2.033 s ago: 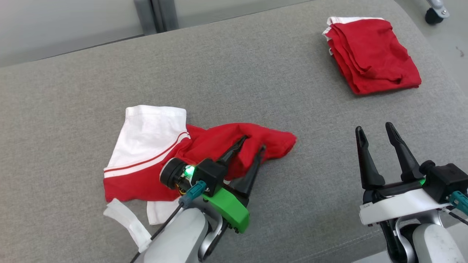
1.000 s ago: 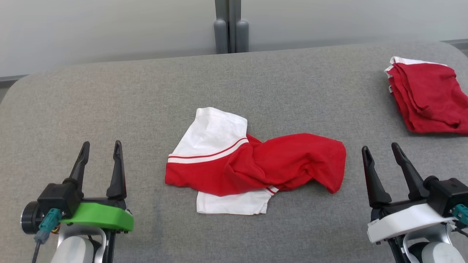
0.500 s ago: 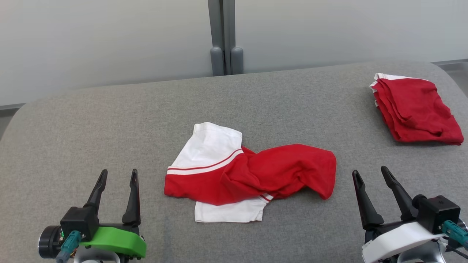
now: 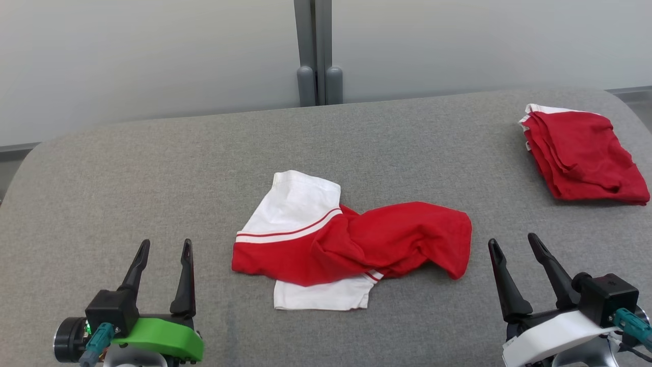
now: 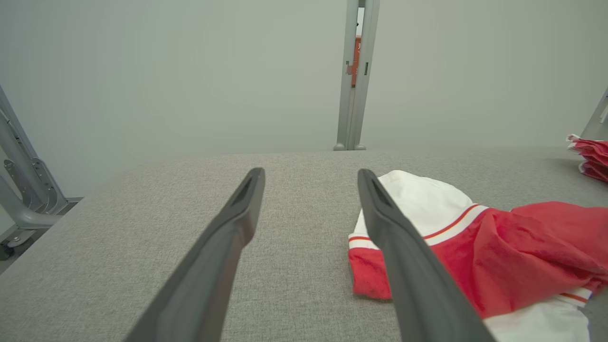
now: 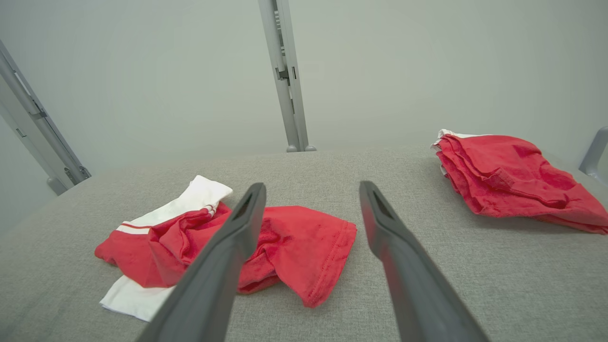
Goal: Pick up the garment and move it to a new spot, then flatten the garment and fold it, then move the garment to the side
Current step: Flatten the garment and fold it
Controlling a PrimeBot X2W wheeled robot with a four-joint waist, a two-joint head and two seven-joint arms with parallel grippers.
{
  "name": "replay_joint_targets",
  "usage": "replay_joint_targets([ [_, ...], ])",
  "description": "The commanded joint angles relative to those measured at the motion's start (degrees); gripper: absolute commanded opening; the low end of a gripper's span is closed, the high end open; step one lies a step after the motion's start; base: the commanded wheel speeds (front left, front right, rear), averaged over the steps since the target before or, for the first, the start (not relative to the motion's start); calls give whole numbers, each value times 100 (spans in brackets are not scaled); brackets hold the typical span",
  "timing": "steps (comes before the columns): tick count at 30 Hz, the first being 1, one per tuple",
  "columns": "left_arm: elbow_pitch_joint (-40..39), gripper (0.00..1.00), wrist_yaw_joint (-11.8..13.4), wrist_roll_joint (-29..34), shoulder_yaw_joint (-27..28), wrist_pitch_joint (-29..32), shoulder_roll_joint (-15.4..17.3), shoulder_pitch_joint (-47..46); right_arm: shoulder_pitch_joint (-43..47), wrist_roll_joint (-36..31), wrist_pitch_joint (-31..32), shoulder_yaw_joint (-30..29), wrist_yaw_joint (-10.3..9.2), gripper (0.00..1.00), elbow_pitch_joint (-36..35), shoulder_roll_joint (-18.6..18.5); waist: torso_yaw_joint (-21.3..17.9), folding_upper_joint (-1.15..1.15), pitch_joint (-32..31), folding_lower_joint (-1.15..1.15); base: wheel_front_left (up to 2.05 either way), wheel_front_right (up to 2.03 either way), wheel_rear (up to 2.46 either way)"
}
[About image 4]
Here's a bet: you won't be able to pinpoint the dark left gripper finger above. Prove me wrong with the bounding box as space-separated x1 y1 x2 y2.
119 239 151 294
170 239 197 317

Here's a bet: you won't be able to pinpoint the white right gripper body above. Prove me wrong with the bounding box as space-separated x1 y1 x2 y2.
502 308 618 367

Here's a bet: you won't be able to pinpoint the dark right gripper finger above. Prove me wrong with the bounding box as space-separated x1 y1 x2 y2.
528 233 581 310
488 239 533 323

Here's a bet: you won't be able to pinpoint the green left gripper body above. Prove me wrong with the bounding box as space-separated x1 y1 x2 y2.
110 312 205 363

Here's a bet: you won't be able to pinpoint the red and white shirt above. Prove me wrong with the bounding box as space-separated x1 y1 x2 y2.
231 170 473 311

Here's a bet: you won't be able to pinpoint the red shorts with number print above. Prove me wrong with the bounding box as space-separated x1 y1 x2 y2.
519 103 651 206

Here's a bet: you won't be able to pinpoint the black cylindrical left gripper motor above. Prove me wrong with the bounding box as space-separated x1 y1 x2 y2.
53 317 90 363

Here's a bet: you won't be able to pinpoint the teal plug left arm cable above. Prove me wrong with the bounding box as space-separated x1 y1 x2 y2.
79 322 117 367

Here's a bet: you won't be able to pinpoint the teal plug arm cable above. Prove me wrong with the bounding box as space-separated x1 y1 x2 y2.
79 322 117 367
611 308 652 352

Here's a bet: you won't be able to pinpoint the teal plug right arm cable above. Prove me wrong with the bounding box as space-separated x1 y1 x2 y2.
611 308 652 352

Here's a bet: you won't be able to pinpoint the grey rounded post cylinder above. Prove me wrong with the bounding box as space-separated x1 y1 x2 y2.
325 66 344 106
297 65 317 107

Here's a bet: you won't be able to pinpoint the grey vertical partition post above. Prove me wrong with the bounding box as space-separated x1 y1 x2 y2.
294 0 333 106

